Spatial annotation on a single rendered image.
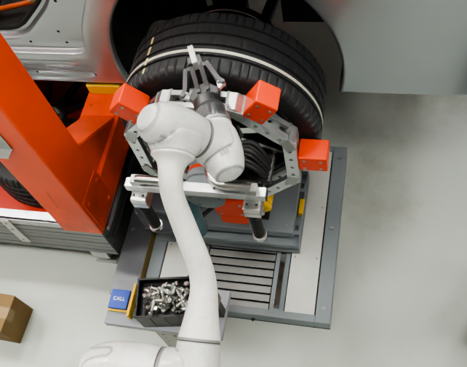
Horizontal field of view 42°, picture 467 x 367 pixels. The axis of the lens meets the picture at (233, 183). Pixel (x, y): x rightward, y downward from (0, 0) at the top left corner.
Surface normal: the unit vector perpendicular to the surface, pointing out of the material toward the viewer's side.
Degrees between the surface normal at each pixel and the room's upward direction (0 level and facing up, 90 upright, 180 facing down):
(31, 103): 90
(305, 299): 0
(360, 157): 0
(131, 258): 0
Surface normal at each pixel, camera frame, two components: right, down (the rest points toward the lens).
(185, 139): 0.62, 0.04
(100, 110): -0.16, -0.49
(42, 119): 0.97, 0.07
